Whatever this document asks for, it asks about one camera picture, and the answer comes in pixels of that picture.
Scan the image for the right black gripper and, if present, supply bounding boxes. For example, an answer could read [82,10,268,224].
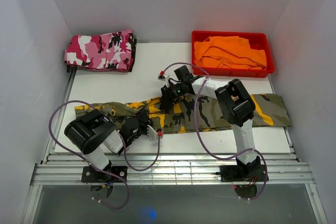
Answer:
[160,82,186,110]

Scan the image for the yellow camouflage trousers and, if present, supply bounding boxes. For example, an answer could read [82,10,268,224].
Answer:
[75,93,292,134]

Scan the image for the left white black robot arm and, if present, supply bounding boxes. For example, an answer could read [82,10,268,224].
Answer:
[64,109,162,183]

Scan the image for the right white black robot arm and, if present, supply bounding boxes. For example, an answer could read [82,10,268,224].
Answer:
[158,66,266,182]

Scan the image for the pink camouflage folded trousers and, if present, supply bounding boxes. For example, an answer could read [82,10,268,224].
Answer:
[64,29,137,72]

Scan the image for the red plastic bin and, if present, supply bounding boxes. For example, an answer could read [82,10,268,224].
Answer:
[191,30,275,78]

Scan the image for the orange cloth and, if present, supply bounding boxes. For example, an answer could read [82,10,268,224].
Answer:
[194,36,267,70]

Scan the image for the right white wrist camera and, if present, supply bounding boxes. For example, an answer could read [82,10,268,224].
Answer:
[158,70,170,83]

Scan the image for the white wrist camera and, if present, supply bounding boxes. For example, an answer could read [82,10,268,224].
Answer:
[158,70,170,83]
[147,125,163,141]

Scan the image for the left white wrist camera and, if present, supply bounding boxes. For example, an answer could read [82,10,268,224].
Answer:
[147,125,163,141]

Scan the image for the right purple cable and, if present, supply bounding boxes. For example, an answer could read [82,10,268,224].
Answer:
[161,62,269,201]

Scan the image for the purple cable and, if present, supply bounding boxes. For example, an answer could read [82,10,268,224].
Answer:
[49,100,162,210]
[161,62,269,201]

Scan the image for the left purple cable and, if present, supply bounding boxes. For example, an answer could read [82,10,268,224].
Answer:
[49,100,162,210]

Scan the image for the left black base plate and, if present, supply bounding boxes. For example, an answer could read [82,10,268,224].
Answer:
[81,166,128,183]

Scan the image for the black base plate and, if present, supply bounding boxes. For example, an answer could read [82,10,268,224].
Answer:
[216,165,269,183]
[81,166,128,183]

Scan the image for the aluminium rail frame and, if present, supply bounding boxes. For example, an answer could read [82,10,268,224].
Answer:
[22,71,328,224]

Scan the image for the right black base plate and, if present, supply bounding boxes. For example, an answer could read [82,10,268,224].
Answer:
[216,165,269,183]

